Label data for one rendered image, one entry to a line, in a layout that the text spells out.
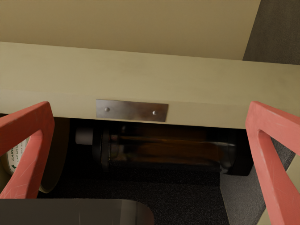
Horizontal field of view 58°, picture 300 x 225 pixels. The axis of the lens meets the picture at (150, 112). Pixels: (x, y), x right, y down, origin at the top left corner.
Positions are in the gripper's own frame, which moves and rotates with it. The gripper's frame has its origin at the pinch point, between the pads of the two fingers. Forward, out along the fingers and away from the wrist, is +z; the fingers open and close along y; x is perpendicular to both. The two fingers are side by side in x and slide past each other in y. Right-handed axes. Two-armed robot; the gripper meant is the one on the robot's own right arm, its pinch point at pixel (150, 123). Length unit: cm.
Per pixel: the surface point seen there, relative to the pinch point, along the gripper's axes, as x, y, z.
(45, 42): 18, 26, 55
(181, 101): 7.0, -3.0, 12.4
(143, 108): 7.8, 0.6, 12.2
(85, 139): 20.1, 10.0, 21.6
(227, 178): 32.0, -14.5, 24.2
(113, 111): 8.1, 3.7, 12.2
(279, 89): 7.9, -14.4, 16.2
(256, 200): 24.9, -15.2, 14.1
